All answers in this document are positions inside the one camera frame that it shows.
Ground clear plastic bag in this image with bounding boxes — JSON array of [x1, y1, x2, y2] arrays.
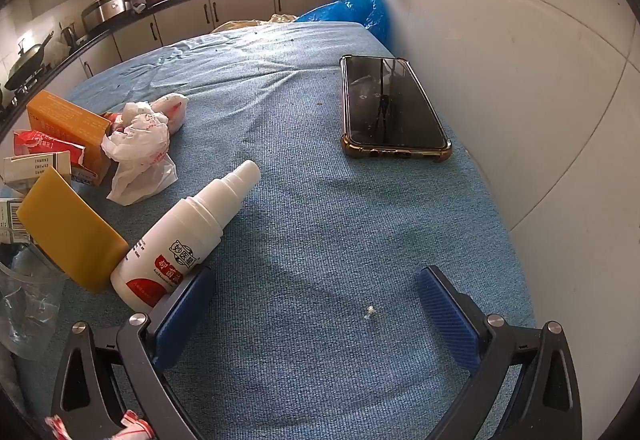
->
[[0, 240, 68, 361]]

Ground small white carton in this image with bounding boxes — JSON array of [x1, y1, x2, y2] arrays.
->
[[0, 197, 38, 245], [2, 151, 73, 198]]

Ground crumpled white red wrapper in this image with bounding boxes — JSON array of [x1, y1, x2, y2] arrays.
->
[[150, 92, 191, 135]]

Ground blue tablecloth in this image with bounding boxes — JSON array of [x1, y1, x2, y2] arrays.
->
[[15, 22, 538, 440]]

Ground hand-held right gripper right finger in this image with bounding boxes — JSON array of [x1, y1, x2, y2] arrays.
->
[[416, 265, 583, 440]]

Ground grey lower kitchen cabinets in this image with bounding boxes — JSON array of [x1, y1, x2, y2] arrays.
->
[[50, 0, 338, 85]]

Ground black wok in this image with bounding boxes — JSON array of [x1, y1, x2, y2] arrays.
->
[[4, 32, 55, 90]]

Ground white spray bottle red label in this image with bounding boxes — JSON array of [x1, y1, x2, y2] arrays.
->
[[110, 160, 262, 314]]

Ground yellow plastic bag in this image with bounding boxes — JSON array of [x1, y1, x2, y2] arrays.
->
[[212, 13, 301, 33]]

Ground yellow box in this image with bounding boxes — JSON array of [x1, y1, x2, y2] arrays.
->
[[15, 166, 130, 294]]

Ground black kitchen countertop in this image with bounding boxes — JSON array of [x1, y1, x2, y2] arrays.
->
[[0, 0, 337, 135]]

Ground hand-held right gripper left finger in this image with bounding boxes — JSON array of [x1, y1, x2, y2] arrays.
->
[[52, 265, 216, 440]]

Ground red snack packet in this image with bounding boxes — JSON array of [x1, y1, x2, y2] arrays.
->
[[100, 111, 126, 133]]

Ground orange carton box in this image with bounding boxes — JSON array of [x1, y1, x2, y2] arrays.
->
[[26, 90, 112, 187]]

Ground red carton box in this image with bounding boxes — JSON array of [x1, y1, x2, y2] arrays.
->
[[12, 129, 86, 168]]

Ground white plastic bag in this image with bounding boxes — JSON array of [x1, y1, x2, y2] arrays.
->
[[101, 102, 178, 207]]

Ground steel rice cooker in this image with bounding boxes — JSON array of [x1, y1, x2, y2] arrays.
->
[[81, 0, 132, 33]]

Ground blue plastic bag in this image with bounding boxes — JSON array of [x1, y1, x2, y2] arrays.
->
[[295, 0, 391, 45]]

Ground red white torn wrapper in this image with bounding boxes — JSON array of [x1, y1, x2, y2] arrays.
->
[[44, 410, 153, 440]]

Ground black smartphone in clear case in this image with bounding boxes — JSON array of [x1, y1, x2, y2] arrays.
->
[[340, 54, 453, 163]]

